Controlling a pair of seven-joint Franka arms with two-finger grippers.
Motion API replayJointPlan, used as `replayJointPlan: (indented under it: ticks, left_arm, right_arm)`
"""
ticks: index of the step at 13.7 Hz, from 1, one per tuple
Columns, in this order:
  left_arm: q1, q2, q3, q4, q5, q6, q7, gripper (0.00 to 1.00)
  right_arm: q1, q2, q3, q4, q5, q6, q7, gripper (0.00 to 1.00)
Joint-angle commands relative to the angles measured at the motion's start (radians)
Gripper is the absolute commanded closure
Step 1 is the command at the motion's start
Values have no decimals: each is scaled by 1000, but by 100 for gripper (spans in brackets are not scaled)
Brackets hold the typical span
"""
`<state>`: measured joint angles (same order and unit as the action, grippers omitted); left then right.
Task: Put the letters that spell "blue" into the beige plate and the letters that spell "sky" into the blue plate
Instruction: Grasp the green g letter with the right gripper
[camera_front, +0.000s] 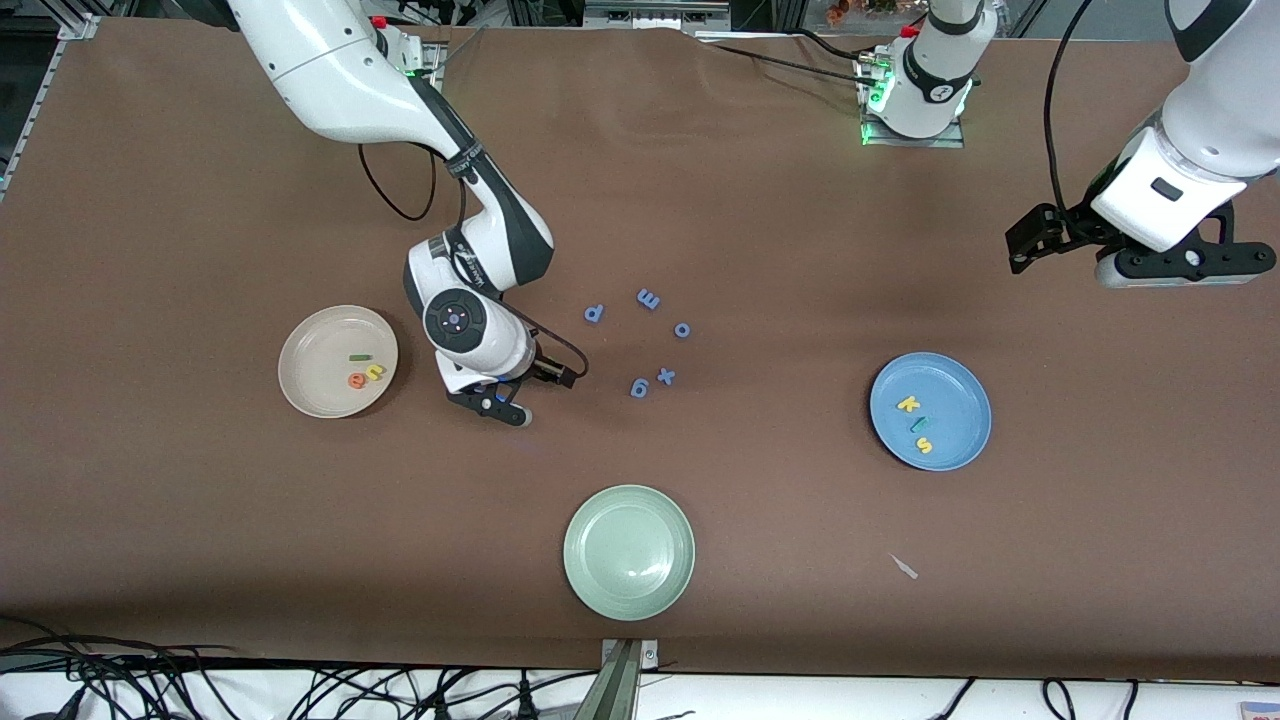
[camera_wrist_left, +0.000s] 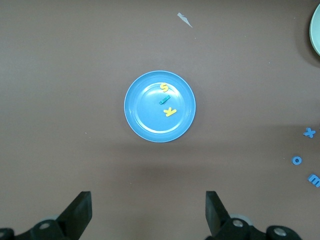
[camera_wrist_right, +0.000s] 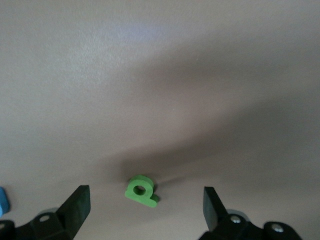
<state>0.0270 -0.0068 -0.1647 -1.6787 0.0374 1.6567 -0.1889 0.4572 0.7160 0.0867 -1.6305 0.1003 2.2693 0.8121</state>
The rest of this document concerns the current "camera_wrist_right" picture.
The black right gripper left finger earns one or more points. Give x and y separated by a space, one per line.
72 212

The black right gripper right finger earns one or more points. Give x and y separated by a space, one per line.
217 220

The green foam letter p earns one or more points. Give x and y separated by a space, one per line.
146 198

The blue foam letter g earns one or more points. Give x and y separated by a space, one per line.
3 201

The brown table cover sheet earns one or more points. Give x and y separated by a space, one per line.
75 75

